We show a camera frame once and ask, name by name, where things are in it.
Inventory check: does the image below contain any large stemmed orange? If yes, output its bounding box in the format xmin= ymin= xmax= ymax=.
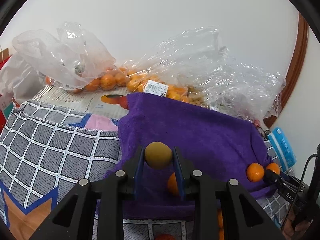
xmin=217 ymin=209 xmax=225 ymax=240

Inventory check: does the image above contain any mandarin orange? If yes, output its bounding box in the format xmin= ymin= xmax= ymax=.
xmin=246 ymin=163 xmax=265 ymax=183
xmin=266 ymin=163 xmax=280 ymax=175

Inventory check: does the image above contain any small orange tomato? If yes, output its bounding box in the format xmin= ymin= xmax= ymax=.
xmin=167 ymin=173 xmax=180 ymax=196

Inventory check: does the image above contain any green yellow tomato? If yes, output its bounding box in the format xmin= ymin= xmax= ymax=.
xmin=144 ymin=141 xmax=173 ymax=170

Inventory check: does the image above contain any red cherry tomato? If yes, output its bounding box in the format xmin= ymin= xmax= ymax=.
xmin=154 ymin=233 xmax=176 ymax=240

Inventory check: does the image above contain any person's right hand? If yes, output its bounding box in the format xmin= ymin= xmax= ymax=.
xmin=282 ymin=211 xmax=311 ymax=240

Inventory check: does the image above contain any blue tissue pack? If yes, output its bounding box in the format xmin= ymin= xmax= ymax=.
xmin=267 ymin=127 xmax=297 ymax=172

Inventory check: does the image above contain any purple towel tray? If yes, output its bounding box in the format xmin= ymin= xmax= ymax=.
xmin=118 ymin=93 xmax=275 ymax=219

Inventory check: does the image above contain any grey checked tablecloth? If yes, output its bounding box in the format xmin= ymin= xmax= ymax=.
xmin=1 ymin=100 xmax=290 ymax=239

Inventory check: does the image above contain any printed fruit carton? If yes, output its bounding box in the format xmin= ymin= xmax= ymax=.
xmin=33 ymin=86 xmax=128 ymax=119

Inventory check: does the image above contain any clear bag of kumquats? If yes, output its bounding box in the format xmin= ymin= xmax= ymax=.
xmin=122 ymin=27 xmax=228 ymax=108

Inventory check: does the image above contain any red paper shopping bag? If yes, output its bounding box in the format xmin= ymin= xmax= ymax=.
xmin=1 ymin=56 xmax=14 ymax=131

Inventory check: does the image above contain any bag of small oranges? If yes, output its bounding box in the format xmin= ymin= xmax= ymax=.
xmin=12 ymin=22 xmax=127 ymax=91

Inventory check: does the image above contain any white plastic bag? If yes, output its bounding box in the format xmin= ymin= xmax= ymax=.
xmin=10 ymin=53 xmax=46 ymax=105

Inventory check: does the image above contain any black cable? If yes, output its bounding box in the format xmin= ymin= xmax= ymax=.
xmin=280 ymin=153 xmax=320 ymax=231

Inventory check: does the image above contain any brown wooden door frame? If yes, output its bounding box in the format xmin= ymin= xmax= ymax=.
xmin=264 ymin=12 xmax=309 ymax=128

